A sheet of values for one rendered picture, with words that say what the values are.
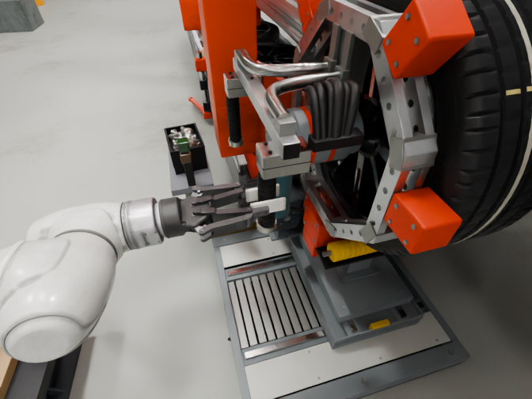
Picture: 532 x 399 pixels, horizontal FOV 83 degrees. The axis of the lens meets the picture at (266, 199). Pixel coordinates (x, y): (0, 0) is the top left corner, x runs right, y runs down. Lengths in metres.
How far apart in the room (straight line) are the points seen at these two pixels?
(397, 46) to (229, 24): 0.63
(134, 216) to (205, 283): 0.96
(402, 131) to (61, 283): 0.52
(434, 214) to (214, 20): 0.81
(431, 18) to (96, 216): 0.57
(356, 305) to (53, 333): 0.96
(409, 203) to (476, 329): 1.09
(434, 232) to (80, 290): 0.51
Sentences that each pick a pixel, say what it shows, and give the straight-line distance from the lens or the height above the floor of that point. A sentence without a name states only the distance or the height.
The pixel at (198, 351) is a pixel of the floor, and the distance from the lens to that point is 1.35.
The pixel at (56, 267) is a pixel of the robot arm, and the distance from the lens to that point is 0.46.
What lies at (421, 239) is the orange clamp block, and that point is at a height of 0.86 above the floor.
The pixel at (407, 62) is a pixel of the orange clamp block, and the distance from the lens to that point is 0.53.
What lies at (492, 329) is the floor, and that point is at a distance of 1.64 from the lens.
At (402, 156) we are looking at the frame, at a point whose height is 0.96.
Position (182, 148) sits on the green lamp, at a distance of 1.13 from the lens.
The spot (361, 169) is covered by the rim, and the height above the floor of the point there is 0.74.
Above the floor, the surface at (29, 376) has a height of 0.30.
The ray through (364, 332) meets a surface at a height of 0.17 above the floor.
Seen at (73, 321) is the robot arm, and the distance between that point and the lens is 0.43.
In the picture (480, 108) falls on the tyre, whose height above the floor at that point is 1.03.
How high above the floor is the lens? 1.24
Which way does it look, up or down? 43 degrees down
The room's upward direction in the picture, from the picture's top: straight up
